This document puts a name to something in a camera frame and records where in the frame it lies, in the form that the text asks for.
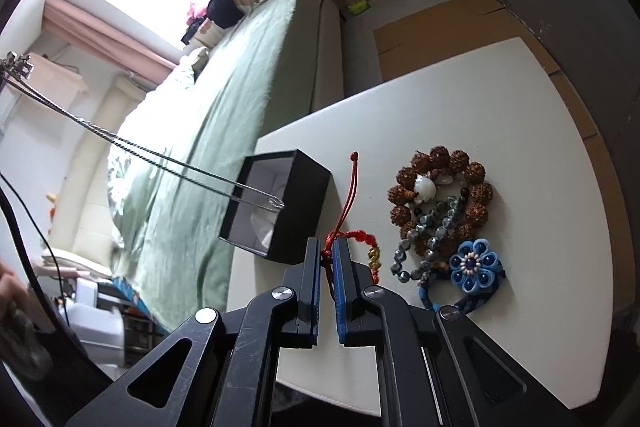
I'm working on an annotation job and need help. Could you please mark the black cable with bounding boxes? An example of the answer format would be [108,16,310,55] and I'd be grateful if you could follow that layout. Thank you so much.
[0,174,71,323]

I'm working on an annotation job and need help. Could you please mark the brown seed bead bracelet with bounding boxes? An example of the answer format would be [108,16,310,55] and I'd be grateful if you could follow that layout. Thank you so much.
[387,146,494,258]

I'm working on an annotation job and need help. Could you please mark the blue fabric flower bracelet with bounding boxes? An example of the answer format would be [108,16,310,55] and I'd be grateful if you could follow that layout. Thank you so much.
[417,237,507,314]

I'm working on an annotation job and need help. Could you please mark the red cord bracelet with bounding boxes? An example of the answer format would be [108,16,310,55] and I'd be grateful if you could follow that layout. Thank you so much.
[322,151,384,299]

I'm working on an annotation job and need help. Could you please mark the white appliance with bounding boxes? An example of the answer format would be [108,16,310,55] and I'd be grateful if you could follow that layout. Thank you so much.
[64,281,126,365]

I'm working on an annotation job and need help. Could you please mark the bed with green sheet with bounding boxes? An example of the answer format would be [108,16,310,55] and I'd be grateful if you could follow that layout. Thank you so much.
[107,0,347,334]

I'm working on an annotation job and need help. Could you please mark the silver chain necklace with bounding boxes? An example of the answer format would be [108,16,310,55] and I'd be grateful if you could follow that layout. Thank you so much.
[0,51,286,210]

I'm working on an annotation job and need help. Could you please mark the white duvet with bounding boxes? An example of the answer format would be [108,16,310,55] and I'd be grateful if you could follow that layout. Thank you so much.
[107,47,211,253]

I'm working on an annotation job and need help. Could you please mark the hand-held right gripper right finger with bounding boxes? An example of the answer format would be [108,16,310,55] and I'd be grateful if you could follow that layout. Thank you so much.
[332,237,586,427]

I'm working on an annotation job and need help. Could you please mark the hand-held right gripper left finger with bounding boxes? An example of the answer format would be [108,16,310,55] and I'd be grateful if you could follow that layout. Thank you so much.
[65,237,323,427]

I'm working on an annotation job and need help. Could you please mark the pink curtain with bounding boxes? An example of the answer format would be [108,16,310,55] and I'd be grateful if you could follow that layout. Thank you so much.
[44,0,177,84]

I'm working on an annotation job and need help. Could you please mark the brown cardboard sheet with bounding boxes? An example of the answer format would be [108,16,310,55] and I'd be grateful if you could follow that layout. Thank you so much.
[374,0,622,228]

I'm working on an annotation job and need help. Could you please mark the grey stone bead bracelet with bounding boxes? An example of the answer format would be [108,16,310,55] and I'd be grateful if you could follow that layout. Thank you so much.
[392,188,474,286]

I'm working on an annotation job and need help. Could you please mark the black jewelry box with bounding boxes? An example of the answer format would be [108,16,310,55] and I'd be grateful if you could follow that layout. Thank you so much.
[218,150,332,264]

